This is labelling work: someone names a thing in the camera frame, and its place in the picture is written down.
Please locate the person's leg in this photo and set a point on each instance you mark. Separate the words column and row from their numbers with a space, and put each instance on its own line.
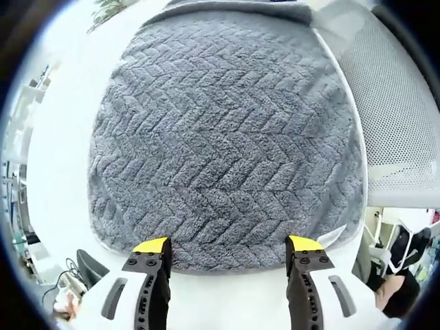
column 398, row 295

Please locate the grey towel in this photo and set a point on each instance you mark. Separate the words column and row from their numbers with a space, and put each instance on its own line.
column 223, row 137

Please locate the person's black shoe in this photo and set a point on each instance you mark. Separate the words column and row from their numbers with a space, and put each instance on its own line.
column 409, row 249

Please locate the black computer mouse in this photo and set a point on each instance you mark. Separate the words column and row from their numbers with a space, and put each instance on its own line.
column 91, row 268

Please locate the green potted plant white pot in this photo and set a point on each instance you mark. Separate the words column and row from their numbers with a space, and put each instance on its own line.
column 106, row 13

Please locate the grey mesh office chair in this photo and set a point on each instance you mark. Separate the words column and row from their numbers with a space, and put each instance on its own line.
column 388, row 120

